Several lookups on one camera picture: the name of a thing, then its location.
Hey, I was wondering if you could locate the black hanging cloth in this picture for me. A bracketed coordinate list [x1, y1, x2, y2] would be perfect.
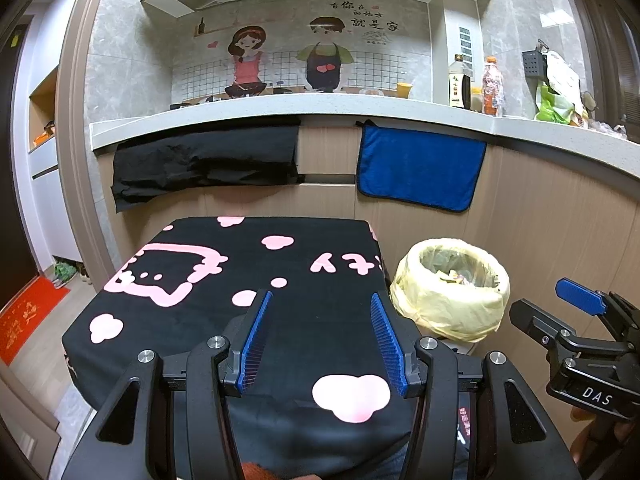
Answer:
[111, 116, 300, 212]

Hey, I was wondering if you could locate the right hand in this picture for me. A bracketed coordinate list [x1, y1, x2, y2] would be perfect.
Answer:
[570, 408, 636, 466]

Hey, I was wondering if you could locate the orange knit left sleeve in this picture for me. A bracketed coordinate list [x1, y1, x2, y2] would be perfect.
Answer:
[241, 463, 281, 480]

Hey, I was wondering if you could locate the green plastic bag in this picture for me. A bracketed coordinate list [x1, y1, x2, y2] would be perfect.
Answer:
[535, 81, 575, 125]

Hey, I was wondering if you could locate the black pink patterned tablecloth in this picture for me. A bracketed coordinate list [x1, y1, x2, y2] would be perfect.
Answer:
[60, 214, 394, 480]

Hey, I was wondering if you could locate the orange drink bottle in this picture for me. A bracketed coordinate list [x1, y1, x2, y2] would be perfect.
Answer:
[483, 56, 504, 117]

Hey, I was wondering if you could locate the yellow cup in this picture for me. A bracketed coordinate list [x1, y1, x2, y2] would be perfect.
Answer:
[396, 81, 412, 99]

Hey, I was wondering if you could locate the cartoon couple wall sticker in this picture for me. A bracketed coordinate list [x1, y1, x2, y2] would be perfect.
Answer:
[171, 0, 433, 103]

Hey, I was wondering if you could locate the blue hanging towel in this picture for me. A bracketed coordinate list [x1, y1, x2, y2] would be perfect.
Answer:
[356, 120, 487, 214]

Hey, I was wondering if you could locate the black utensil holder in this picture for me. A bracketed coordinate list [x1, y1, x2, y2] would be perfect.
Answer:
[522, 39, 549, 80]

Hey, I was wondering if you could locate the dark sauce bottle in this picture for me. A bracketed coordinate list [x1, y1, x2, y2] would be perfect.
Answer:
[448, 54, 472, 110]

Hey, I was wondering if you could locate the grey kitchen countertop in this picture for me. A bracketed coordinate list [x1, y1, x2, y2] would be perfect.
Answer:
[89, 93, 639, 178]

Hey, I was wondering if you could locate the red door mat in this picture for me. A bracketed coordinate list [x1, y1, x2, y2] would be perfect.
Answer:
[0, 276, 70, 365]

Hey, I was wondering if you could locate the yellow trash bag bin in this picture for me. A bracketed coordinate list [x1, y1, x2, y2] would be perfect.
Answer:
[390, 237, 511, 344]

